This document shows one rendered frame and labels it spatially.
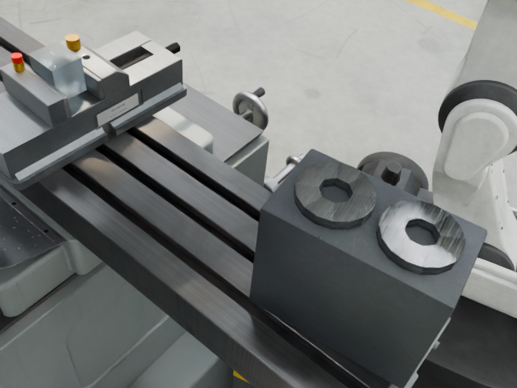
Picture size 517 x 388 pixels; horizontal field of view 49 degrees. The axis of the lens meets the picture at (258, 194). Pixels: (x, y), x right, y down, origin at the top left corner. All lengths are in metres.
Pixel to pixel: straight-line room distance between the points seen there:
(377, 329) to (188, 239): 0.30
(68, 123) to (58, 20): 2.22
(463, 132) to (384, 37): 2.22
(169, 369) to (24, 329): 0.57
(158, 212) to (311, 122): 1.69
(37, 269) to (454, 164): 0.69
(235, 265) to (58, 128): 0.34
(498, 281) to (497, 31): 0.48
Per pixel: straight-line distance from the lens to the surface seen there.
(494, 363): 1.24
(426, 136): 2.56
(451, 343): 1.23
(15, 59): 0.93
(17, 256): 0.90
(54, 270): 0.99
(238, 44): 2.90
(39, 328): 1.05
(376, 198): 0.62
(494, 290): 1.18
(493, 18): 0.90
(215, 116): 1.31
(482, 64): 0.93
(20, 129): 0.91
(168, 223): 0.83
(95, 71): 0.92
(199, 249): 0.80
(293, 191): 0.63
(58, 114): 0.89
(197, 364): 1.52
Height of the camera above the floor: 1.57
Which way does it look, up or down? 47 degrees down
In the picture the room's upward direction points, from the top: 7 degrees clockwise
